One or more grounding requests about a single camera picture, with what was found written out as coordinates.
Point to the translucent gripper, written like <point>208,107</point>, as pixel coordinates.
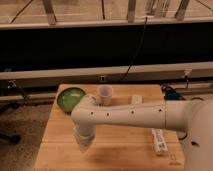
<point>84,143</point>

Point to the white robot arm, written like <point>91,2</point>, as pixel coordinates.
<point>192,119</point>

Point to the green bowl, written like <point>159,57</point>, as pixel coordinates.
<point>69,98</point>

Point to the translucent plastic cup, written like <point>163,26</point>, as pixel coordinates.
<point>104,94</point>

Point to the white rectangular block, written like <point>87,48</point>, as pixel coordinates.
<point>136,99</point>

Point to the white tube bottle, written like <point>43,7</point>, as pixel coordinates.
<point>160,146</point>

